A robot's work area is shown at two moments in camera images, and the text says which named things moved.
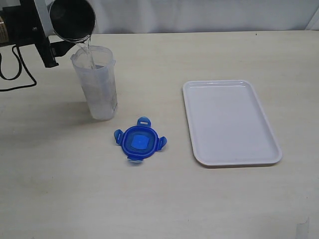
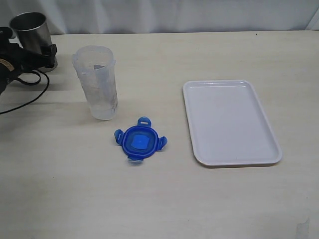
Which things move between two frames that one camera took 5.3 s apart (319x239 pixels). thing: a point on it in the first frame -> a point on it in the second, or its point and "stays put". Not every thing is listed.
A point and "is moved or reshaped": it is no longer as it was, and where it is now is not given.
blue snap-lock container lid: (140, 142) stays put
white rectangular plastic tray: (228, 127) stays put
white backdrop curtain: (149, 16) stays put
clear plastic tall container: (95, 65) stays put
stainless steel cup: (74, 20) is moved or reshaped
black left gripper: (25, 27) -> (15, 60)
